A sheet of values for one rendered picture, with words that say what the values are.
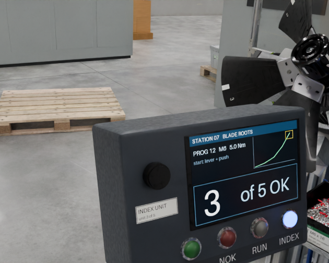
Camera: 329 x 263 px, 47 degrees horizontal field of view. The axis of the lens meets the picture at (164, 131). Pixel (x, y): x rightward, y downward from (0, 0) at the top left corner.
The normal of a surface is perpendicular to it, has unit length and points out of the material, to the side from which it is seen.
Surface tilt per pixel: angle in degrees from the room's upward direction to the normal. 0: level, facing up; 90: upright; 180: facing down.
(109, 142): 90
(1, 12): 90
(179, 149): 75
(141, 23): 90
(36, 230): 0
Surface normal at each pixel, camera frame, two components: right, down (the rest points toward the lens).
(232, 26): -0.85, 0.16
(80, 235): 0.04, -0.92
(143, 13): 0.54, 0.34
